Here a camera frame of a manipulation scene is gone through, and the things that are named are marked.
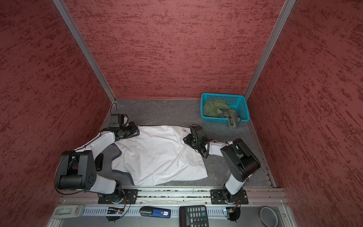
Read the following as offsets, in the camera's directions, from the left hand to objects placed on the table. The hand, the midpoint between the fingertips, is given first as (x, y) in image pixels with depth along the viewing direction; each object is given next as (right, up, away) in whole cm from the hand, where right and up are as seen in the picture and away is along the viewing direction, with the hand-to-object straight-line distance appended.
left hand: (138, 130), depth 92 cm
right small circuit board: (+56, -40, -21) cm, 72 cm away
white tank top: (+14, -15, -3) cm, 21 cm away
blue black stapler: (+15, -35, -26) cm, 46 cm away
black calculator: (+36, -39, -24) cm, 58 cm away
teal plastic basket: (+74, +20, +21) cm, 80 cm away
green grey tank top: (+57, +15, +9) cm, 60 cm away
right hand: (+30, -8, +1) cm, 31 cm away
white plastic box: (-28, -37, -24) cm, 52 cm away
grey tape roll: (+74, -42, -22) cm, 88 cm away
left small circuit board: (-7, -40, -19) cm, 45 cm away
